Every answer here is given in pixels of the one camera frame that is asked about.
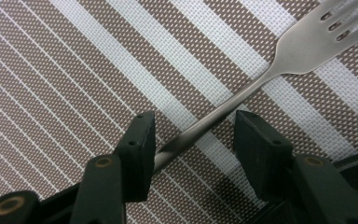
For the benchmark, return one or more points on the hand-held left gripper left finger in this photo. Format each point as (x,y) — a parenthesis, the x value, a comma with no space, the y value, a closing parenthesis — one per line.
(136,161)

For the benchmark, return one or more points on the striped woven placemat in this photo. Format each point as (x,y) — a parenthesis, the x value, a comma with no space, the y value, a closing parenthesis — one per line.
(74,77)

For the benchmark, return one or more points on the silver fork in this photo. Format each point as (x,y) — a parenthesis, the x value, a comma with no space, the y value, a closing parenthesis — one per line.
(301,53)

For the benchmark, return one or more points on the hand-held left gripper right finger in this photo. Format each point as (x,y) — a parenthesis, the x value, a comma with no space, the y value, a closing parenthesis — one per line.
(261,155)

